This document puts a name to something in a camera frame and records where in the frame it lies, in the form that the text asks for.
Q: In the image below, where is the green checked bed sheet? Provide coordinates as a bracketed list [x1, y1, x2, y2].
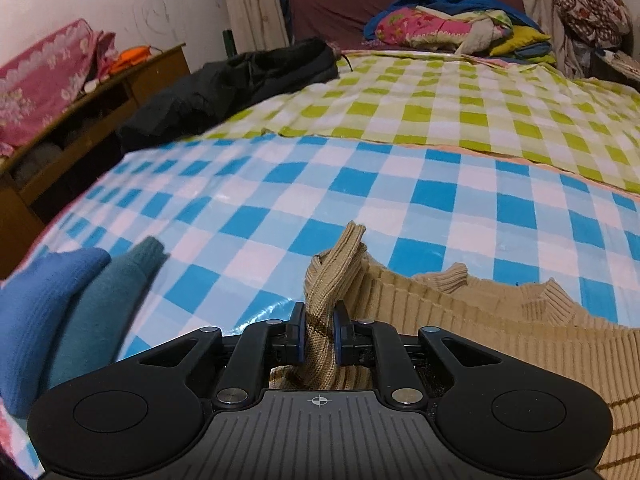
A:
[200, 50, 640, 193]

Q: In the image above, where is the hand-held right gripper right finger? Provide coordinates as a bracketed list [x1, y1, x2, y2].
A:
[332, 300, 502, 407]

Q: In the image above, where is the orange cloth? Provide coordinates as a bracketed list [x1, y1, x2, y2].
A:
[107, 45, 153, 76]

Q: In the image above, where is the pile of colourful clothes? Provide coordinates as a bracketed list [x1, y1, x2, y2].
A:
[362, 0, 557, 58]

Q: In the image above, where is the teal sweater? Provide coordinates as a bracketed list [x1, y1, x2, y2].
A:
[47, 236, 170, 392]

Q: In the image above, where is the blue sweater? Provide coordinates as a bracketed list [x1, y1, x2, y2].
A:
[0, 247, 112, 418]

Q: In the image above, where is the blue checked bed sheet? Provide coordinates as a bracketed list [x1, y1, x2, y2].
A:
[0, 135, 640, 480]

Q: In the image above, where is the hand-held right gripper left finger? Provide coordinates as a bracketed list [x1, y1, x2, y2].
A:
[140, 302, 307, 408]

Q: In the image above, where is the beige curtain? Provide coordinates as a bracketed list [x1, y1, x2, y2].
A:
[218, 0, 292, 57]
[512, 0, 576, 80]

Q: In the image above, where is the brown patterned cloth bundle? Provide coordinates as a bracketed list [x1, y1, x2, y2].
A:
[552, 0, 632, 42]

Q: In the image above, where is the maroon bed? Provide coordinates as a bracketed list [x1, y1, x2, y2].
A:
[287, 0, 531, 54]

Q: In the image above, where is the beige ribbed sweater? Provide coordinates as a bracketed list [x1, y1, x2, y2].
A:
[270, 221, 640, 480]

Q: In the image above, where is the black jacket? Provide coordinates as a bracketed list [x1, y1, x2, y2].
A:
[116, 37, 342, 153]

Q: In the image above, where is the pink floral blanket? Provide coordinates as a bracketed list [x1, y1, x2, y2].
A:
[0, 18, 119, 158]

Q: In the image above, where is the wooden cabinet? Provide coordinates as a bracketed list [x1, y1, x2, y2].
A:
[0, 44, 193, 281]

